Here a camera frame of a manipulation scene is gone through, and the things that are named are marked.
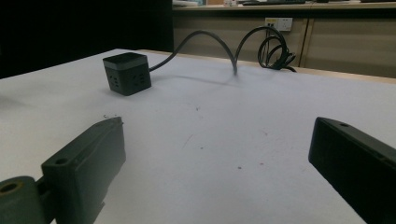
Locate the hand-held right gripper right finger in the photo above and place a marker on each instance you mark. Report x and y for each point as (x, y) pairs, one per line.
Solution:
(355, 161)

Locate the black cube power socket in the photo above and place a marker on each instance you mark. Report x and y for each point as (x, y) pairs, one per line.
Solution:
(127, 73)

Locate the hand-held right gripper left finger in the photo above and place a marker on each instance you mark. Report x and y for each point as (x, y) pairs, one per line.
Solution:
(84, 165)

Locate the wooden desk with panels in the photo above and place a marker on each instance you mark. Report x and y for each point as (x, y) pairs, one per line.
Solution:
(342, 40)

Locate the white wall outlet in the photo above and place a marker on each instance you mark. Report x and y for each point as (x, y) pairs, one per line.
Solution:
(278, 23)

